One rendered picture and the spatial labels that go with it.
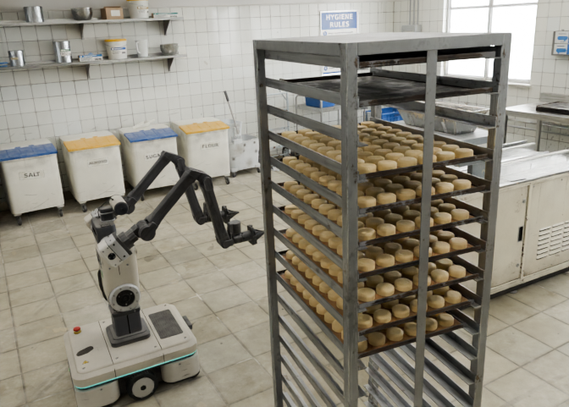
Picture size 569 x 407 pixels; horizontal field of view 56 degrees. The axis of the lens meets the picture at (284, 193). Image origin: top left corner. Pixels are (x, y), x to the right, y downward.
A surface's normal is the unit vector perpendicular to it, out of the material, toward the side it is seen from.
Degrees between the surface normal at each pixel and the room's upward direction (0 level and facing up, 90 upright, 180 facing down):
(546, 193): 90
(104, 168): 91
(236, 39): 90
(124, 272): 101
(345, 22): 89
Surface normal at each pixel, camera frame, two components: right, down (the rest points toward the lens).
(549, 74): -0.86, 0.19
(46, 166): 0.54, 0.25
